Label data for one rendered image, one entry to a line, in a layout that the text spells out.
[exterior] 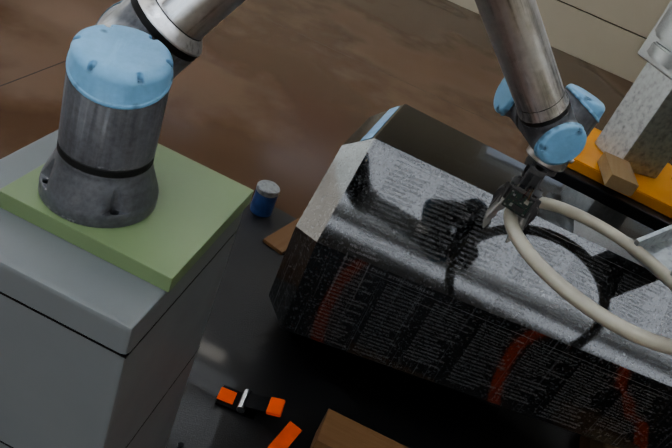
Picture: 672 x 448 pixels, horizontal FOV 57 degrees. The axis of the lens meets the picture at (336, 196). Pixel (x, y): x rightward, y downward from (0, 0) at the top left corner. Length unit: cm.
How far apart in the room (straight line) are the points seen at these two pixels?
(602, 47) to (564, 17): 56
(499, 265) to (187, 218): 91
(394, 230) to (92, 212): 88
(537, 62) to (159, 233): 68
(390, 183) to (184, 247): 80
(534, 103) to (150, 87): 62
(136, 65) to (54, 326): 41
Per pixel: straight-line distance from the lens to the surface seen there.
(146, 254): 103
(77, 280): 102
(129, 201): 105
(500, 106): 128
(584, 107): 133
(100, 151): 100
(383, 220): 168
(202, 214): 113
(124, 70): 95
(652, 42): 259
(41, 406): 120
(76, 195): 104
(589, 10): 794
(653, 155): 262
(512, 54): 106
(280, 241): 255
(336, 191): 172
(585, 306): 127
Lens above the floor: 156
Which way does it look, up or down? 31 degrees down
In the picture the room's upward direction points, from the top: 23 degrees clockwise
